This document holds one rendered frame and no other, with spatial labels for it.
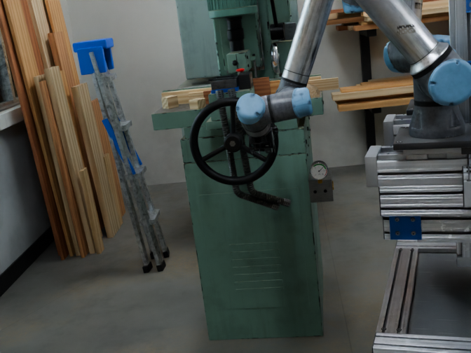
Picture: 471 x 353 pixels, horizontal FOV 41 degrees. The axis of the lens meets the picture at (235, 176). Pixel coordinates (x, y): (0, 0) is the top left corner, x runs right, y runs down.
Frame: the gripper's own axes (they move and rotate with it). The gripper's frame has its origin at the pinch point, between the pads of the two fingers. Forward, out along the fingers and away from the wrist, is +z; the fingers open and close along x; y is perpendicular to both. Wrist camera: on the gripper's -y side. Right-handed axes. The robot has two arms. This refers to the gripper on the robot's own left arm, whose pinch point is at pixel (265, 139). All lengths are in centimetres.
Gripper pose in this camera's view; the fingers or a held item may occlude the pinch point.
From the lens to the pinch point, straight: 194.2
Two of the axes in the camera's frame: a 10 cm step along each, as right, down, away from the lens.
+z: 1.7, 2.5, 9.5
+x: 9.8, -0.8, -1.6
